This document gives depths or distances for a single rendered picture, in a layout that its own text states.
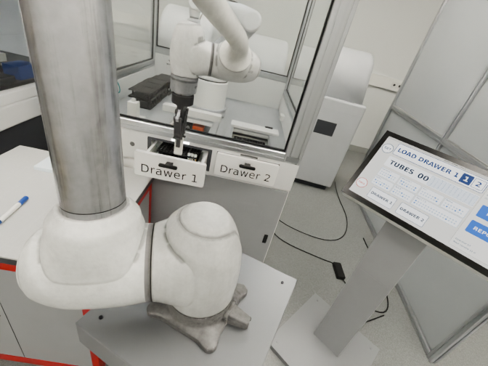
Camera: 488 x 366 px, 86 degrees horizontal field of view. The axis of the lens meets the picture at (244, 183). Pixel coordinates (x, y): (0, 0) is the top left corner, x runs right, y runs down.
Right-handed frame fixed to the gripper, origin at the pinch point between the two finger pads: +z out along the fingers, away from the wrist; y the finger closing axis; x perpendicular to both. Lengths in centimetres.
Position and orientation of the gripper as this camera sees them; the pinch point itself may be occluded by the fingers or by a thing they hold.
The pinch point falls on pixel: (179, 145)
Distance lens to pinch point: 104.4
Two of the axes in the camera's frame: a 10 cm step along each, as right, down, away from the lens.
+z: -2.1, 8.3, 5.2
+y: 0.5, -5.2, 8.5
